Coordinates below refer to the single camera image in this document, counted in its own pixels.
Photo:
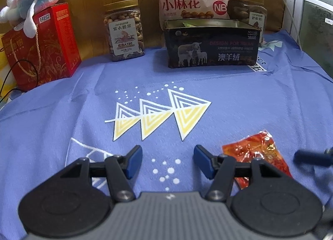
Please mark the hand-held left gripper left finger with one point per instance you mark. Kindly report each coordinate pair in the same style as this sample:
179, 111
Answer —
134, 162

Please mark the red snack packet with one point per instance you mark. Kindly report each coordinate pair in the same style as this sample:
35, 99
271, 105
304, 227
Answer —
255, 149

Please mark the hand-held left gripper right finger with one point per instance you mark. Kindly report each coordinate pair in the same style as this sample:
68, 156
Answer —
204, 162

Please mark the jar of pale nuts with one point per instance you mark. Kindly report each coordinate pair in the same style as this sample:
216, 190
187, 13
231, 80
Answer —
124, 34

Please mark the red gift box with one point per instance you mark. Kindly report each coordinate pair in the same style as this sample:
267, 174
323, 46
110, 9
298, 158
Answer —
57, 47

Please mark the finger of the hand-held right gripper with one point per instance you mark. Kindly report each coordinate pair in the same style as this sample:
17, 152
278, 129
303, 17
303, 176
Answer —
309, 158

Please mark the white window frame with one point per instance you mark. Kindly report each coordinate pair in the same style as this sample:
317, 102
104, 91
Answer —
295, 0

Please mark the jar of dark nuts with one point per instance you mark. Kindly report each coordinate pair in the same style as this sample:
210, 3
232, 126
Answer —
255, 11

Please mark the black tin box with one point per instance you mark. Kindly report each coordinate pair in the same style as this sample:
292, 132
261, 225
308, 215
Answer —
208, 45

